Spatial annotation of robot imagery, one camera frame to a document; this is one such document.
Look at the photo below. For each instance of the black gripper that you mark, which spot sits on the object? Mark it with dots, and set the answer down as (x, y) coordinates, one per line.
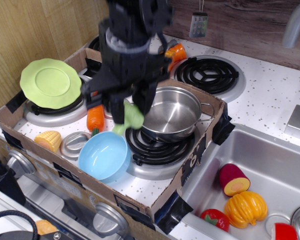
(127, 68)

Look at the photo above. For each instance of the green toy broccoli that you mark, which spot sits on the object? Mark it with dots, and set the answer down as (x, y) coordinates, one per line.
(133, 118)

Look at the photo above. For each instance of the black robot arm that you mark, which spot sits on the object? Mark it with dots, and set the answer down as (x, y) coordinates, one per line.
(141, 10)

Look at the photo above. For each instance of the stainless steel pot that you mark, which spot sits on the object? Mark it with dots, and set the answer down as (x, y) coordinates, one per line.
(173, 115)

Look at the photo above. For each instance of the grey stove knob centre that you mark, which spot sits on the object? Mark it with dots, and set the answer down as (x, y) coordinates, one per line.
(107, 114)

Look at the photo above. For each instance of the grey stove knob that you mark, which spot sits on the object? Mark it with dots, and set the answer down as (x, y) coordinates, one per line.
(107, 114)
(71, 145)

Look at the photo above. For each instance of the orange toy carrot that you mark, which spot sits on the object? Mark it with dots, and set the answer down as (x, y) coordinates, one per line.
(95, 121)

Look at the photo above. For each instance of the front left stove burner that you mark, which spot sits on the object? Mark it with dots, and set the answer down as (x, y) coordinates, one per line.
(47, 117)

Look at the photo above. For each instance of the stove burner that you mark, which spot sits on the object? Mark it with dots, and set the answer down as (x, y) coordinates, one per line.
(213, 74)
(154, 160)
(94, 44)
(47, 117)

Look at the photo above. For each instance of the light blue plastic bowl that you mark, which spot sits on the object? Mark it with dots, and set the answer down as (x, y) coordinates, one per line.
(106, 157)

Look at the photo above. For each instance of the back left stove burner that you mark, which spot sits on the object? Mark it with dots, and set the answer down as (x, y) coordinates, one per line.
(94, 44)

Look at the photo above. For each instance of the front right stove burner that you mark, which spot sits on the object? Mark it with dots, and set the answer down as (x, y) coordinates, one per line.
(154, 160)

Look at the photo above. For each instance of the orange toy pepper piece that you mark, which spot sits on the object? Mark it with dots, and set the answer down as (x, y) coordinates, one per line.
(180, 53)

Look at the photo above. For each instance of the grey knob back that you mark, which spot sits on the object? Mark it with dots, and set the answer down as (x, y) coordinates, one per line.
(170, 44)

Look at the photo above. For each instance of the grey stove knob front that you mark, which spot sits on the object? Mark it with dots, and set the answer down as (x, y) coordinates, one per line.
(71, 145)

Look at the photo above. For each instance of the green plastic plate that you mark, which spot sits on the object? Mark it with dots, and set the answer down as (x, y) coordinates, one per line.
(50, 83)

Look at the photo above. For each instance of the yellow toy corn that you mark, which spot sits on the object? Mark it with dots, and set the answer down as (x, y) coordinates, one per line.
(50, 140)

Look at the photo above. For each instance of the back right stove burner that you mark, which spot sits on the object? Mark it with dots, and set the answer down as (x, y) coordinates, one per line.
(213, 74)

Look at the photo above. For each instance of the hanging metal spatula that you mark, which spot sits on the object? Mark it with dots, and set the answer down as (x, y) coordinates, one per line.
(199, 22)

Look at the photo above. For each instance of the grey oven knob right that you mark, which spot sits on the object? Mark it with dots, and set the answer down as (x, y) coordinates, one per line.
(107, 221)

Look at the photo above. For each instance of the grey oven knob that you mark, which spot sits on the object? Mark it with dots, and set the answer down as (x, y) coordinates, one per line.
(107, 221)
(20, 164)

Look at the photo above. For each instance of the grey oven knob left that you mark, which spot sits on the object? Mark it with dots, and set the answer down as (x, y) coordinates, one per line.
(20, 164)

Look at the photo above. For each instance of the purple toy sweet potato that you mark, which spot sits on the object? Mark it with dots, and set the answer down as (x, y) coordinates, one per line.
(232, 180)

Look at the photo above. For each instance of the orange toy piece bottom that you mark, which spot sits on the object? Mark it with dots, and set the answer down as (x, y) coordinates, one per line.
(45, 227)

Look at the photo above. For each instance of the orange toy pumpkin in sink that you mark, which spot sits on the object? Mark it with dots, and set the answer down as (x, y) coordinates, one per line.
(245, 208)

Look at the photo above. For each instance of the steel sink basin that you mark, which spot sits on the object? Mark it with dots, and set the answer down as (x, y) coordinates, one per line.
(273, 168)

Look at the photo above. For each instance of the grey faucet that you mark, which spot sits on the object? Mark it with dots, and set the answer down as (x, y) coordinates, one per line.
(292, 29)

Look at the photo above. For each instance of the red toy apple piece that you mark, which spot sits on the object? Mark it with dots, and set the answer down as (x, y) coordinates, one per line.
(283, 231)

